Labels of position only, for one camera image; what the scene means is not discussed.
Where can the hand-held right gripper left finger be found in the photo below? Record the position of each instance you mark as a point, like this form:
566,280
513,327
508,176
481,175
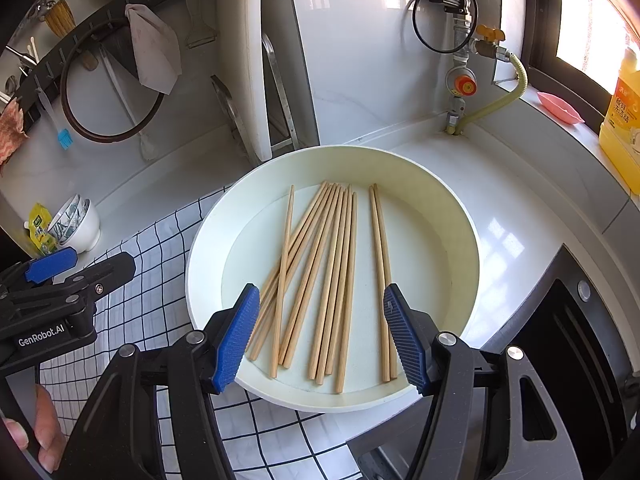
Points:
235,345

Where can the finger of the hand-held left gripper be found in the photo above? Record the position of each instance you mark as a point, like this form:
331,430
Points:
50,265
105,272

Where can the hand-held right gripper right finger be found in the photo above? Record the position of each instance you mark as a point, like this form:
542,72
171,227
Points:
405,340

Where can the white round basin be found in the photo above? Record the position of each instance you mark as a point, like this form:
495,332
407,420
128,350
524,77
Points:
425,240

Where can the pile of wooden chopsticks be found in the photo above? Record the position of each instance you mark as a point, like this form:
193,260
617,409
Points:
330,270

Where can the person's left hand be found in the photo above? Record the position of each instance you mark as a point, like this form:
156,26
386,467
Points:
47,425

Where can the yellow green pouch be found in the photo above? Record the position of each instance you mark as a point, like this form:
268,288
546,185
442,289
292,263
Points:
40,232

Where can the black checked white cloth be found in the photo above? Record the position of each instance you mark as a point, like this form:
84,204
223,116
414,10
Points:
150,270

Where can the white ceramic bowl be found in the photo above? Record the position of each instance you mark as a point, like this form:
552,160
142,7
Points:
87,230

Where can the blue patterned bowl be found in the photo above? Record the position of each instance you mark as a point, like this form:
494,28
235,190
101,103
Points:
67,220

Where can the blue silicone brush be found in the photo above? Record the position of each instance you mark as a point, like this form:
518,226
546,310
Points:
63,137

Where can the pink patterned cloth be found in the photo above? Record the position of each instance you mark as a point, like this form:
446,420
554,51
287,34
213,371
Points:
10,130

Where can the wooden spatula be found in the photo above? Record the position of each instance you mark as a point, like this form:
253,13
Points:
89,62

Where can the metal cutting board rack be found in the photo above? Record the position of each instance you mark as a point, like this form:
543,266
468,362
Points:
226,100

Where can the grey hanging rag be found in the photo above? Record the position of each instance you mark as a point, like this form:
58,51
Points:
155,50

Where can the bamboo pot brush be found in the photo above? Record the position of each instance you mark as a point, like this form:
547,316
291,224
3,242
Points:
60,15

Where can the white cutting board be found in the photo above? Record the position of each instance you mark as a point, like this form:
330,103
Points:
240,60

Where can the orange gas regulator knob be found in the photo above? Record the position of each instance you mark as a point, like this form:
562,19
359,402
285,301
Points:
467,85

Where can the metal vegetable peeler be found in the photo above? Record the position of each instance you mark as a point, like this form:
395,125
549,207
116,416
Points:
200,20

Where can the pink plastic dish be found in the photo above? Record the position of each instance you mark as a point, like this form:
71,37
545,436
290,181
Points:
560,107

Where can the yellow oil bottle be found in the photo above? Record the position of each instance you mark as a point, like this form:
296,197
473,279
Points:
620,125

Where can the dark-framed window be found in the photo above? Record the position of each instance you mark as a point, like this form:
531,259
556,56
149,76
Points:
585,15

